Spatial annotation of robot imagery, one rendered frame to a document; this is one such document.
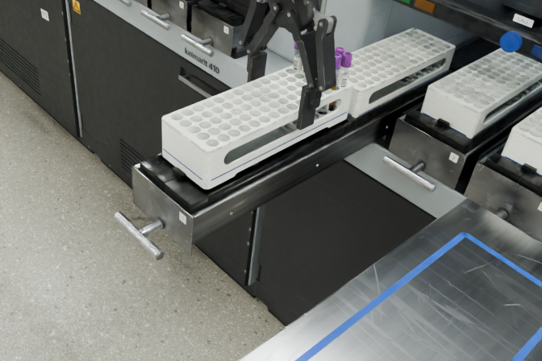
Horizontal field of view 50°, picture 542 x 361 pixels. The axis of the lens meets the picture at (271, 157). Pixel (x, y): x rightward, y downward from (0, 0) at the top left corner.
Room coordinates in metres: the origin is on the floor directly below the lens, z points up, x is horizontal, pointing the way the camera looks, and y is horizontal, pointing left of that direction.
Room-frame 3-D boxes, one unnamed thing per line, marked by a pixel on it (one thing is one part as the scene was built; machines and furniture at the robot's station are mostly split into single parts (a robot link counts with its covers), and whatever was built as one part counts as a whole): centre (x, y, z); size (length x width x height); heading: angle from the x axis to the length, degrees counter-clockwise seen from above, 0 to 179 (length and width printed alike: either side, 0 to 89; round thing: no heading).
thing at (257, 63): (0.79, 0.04, 0.89); 0.03 x 0.01 x 0.07; 139
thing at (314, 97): (0.70, -0.06, 0.92); 0.03 x 0.01 x 0.05; 49
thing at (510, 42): (0.82, -0.33, 0.98); 0.03 x 0.01 x 0.03; 49
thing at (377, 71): (0.96, -0.19, 0.83); 0.30 x 0.10 x 0.06; 139
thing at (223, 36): (1.41, -0.05, 0.78); 0.73 x 0.14 x 0.09; 139
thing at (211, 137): (0.73, 0.02, 0.85); 0.30 x 0.10 x 0.06; 139
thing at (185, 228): (0.83, -0.07, 0.78); 0.73 x 0.14 x 0.09; 139
